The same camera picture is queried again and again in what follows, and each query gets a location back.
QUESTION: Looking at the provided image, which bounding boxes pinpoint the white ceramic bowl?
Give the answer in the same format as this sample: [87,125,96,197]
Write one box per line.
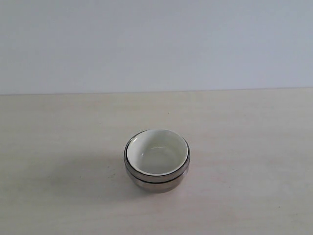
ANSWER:
[126,128,189,177]

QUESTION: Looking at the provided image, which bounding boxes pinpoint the ribbed steel bowl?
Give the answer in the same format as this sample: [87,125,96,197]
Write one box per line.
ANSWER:
[123,132,191,184]

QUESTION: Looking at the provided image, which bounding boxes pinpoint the smooth steel bowl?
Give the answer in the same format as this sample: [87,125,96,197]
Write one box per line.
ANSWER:
[126,168,189,193]

